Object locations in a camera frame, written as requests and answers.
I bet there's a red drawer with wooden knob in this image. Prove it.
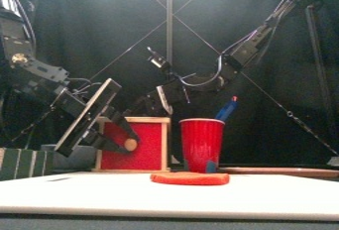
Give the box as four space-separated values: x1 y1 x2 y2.
99 121 163 171

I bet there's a wooden drawer box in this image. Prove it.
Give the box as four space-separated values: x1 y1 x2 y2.
92 116 172 173

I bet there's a flat orange dough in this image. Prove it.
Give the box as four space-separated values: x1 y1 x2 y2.
150 171 232 186

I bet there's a grey box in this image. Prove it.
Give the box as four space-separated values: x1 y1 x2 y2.
40 143 99 171

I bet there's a blue pen with red cap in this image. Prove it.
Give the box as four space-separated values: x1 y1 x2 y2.
206 95 240 174

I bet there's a red plastic cup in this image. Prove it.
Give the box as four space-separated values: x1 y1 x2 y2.
179 118 227 174

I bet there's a green white striped block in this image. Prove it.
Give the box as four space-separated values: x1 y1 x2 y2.
0 147 56 181

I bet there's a white cutting board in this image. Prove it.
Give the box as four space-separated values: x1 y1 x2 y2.
0 171 339 222

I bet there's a brown wooden tray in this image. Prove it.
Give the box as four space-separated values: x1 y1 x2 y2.
218 167 339 180

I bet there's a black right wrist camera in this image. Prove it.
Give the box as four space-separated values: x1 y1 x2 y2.
147 46 172 74

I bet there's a grey vertical frame pole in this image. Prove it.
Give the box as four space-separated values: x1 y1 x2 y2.
166 0 175 66

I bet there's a black slanted frame strut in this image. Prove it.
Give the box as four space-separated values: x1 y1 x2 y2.
304 4 335 136

